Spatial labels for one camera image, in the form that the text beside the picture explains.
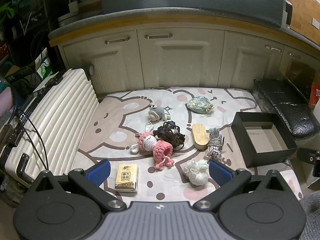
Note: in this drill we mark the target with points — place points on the yellow tissue pack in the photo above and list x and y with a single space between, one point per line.
126 178

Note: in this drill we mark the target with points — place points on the grey crochet fish toy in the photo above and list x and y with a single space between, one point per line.
156 112

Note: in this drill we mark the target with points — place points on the pink crochet doll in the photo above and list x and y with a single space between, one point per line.
161 150

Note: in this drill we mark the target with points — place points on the white ribbed suitcase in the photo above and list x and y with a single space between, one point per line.
57 120

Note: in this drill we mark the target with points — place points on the white box appliance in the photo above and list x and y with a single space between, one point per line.
287 13

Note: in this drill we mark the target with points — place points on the cream cabinet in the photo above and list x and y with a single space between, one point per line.
180 62

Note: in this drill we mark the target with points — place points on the white yarn pompom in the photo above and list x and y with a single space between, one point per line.
197 173

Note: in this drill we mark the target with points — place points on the person's grey knit clothing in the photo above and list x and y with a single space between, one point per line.
312 217

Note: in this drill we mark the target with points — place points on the white round appliance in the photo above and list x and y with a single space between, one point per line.
68 17

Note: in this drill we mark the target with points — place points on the black wrapped package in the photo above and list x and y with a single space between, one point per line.
282 105

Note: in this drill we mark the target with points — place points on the brown cardboard box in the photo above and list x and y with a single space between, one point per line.
297 72

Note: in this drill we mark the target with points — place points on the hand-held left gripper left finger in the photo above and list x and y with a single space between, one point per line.
98 173

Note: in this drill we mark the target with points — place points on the red box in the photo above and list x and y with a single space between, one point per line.
315 93

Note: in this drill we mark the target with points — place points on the cream cabinet door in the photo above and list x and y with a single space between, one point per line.
250 65
110 65
180 62
291 63

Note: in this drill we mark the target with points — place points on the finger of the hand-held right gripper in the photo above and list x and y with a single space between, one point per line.
307 155

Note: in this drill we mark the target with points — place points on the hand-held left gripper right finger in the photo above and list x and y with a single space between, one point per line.
221 173

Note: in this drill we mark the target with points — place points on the dark storage shelf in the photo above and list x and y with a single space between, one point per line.
15 30

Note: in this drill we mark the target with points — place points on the black cardboard box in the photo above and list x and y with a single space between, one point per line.
265 158

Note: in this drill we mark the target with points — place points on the brown purple blue crochet piece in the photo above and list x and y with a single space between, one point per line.
172 137

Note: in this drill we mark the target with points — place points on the oval wooden block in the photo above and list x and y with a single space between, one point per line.
200 137

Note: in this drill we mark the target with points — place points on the cartoon bear printed blanket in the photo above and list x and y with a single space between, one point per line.
120 110

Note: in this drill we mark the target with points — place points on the white wall socket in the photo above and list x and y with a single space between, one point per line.
316 23

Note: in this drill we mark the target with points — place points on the green and white box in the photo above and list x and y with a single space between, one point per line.
44 67

